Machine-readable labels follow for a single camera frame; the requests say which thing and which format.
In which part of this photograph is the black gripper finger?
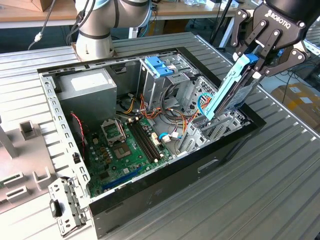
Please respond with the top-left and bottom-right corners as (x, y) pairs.
(229, 8), (270, 62)
(251, 28), (312, 80)

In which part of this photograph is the hard disk blue carrier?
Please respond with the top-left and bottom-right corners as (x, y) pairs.
(203, 51), (263, 121)

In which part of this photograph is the grey metal disk bay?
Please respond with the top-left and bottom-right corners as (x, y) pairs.
(175, 109), (245, 158)

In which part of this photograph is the taped cardboard box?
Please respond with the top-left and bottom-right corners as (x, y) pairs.
(271, 82), (320, 131)

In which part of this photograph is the blue drive cage latch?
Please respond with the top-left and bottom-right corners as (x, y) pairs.
(144, 56), (174, 79)

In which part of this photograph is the grey optical drive cage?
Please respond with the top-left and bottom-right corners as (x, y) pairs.
(136, 53), (201, 113)

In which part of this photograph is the white board connector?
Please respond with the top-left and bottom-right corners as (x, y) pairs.
(150, 132), (161, 147)

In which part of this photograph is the black RAM slot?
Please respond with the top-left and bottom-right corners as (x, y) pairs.
(131, 118), (156, 163)
(134, 118), (159, 162)
(129, 119), (154, 163)
(136, 117), (161, 161)

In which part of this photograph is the metal socket cover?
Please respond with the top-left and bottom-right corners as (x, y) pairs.
(99, 119), (127, 146)

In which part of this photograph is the grey power supply unit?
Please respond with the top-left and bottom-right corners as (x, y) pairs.
(56, 68), (118, 126)

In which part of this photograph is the green motherboard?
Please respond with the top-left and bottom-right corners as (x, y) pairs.
(84, 116), (176, 198)

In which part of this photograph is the CPU socket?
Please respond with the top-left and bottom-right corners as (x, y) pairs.
(111, 142), (132, 161)

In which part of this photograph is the black open PC case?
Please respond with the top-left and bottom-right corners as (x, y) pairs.
(36, 46), (267, 240)

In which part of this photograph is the blue expansion slot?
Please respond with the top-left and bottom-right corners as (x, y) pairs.
(101, 166), (145, 192)

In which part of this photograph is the black case fan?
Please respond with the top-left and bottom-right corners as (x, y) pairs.
(66, 111), (91, 166)

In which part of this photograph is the small cardboard box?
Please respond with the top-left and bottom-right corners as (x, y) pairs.
(24, 0), (57, 13)

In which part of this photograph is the grey metal slot retainer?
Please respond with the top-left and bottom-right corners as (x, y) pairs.
(47, 176), (92, 238)

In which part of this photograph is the beige parts rack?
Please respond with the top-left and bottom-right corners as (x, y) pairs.
(0, 117), (60, 216)

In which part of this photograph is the black plastic latch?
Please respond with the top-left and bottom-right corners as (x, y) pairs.
(49, 199), (63, 218)

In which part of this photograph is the green RAM stick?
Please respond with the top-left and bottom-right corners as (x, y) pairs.
(0, 174), (20, 188)

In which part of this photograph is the wooden desk white frame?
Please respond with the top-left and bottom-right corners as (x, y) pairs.
(0, 0), (263, 48)

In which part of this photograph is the red yellow power wire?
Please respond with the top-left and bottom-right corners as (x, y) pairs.
(201, 96), (213, 109)

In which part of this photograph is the long blue data wire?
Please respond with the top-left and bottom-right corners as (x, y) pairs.
(197, 92), (216, 116)

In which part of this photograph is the orange yellow wire bundle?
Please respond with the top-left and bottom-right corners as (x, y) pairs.
(117, 92), (201, 136)

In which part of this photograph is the short blue data wire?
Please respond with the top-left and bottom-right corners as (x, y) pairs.
(158, 132), (181, 144)

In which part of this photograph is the red black fan wire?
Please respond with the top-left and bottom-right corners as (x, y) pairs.
(69, 112), (88, 146)

